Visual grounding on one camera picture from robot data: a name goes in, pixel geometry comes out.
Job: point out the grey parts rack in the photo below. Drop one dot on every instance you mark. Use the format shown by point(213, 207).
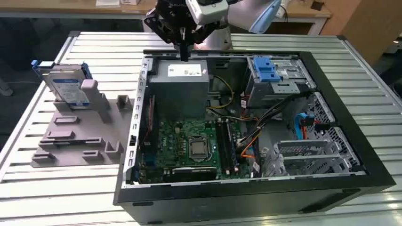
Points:
point(87, 131)

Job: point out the blue plastic drive latch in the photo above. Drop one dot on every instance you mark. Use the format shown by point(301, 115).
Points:
point(265, 70)

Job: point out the wooden desk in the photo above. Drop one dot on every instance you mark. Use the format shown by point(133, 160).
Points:
point(78, 5)

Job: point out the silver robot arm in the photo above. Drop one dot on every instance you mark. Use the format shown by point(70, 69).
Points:
point(217, 38)

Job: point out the metal optical drive cage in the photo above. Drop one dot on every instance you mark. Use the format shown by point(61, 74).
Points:
point(282, 88)

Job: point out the hard disk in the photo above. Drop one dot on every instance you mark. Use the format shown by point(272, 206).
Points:
point(67, 91)

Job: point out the small black box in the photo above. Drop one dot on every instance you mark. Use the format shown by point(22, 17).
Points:
point(317, 5)

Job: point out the RAM stick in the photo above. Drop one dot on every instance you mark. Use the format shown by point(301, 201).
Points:
point(233, 150)

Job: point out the silver CPU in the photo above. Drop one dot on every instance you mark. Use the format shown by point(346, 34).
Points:
point(198, 148)

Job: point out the grey metal leg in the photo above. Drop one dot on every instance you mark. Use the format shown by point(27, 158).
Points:
point(6, 90)

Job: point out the green motherboard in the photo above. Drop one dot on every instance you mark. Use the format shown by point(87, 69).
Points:
point(175, 131)

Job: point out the small white box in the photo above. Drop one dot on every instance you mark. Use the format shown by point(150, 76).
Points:
point(130, 2)

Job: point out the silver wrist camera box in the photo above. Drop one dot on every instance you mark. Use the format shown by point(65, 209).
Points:
point(207, 11)

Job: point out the black PC case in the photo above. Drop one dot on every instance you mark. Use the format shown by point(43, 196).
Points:
point(220, 202)

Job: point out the metal disk bay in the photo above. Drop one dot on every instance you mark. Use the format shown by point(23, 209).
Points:
point(314, 158)

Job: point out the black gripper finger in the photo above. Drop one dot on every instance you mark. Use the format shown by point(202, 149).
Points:
point(151, 20)
point(187, 47)

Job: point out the grey power supply unit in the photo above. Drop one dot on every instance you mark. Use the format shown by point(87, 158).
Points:
point(175, 99)

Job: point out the black RAM slot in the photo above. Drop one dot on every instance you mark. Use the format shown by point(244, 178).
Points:
point(224, 146)

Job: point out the black graphics card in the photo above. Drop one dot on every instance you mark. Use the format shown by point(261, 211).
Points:
point(191, 173)

